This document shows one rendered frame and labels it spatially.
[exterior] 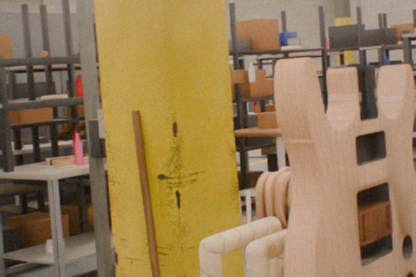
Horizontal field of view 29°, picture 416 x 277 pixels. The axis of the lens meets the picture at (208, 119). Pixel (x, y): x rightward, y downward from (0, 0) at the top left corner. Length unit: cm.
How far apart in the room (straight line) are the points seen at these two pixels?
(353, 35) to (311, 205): 986
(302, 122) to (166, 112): 124
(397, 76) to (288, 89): 30
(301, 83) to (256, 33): 806
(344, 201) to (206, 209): 127
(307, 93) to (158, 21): 126
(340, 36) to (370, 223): 985
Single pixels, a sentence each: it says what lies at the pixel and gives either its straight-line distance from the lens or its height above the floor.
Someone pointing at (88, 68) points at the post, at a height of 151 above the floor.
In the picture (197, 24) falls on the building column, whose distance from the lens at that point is 229.
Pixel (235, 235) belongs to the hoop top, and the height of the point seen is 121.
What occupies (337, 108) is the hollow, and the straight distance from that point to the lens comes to 111.
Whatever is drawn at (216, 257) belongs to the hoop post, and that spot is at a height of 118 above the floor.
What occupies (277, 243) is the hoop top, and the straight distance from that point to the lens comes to 117.
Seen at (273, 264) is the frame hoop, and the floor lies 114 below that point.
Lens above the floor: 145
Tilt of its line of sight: 3 degrees down
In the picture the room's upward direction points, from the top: 4 degrees counter-clockwise
